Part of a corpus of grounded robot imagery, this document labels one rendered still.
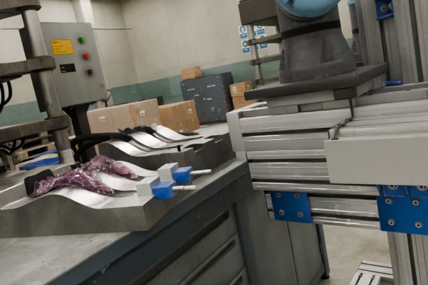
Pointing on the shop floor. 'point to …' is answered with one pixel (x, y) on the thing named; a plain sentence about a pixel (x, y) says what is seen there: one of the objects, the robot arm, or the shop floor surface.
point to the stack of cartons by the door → (237, 91)
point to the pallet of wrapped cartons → (124, 117)
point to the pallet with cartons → (179, 116)
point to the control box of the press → (72, 73)
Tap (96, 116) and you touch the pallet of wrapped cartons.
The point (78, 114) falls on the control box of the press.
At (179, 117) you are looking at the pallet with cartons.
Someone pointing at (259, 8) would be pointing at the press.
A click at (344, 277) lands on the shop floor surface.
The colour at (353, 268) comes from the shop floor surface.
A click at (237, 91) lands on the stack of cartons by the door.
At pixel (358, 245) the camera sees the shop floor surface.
